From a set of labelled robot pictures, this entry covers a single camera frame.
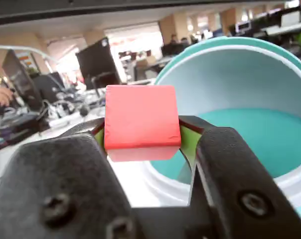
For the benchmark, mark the red cube block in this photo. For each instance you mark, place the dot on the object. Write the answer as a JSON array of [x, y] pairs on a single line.
[[140, 117]]

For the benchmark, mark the teal bin with dome lid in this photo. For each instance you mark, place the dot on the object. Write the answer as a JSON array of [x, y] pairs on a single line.
[[240, 87]]

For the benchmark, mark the bare background person hand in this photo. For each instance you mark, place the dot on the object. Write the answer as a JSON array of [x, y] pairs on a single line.
[[1, 95]]

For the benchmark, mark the white curved tube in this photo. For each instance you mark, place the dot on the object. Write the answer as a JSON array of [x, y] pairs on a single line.
[[23, 49]]

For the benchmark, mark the black computer monitor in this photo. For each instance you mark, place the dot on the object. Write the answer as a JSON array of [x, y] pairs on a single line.
[[21, 79], [97, 62]]

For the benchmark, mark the black overhead beam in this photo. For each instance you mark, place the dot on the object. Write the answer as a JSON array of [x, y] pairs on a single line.
[[65, 10]]

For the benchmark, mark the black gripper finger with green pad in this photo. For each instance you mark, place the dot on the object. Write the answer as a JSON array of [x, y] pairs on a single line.
[[53, 179], [235, 174]]

